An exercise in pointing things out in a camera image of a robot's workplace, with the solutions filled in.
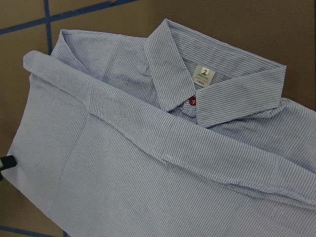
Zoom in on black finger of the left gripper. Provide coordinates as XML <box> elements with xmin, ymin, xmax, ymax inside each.
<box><xmin>0</xmin><ymin>155</ymin><xmax>17</xmax><ymax>171</ymax></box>

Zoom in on light blue striped shirt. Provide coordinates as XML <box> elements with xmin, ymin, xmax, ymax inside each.
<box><xmin>4</xmin><ymin>19</ymin><xmax>316</xmax><ymax>237</ymax></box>

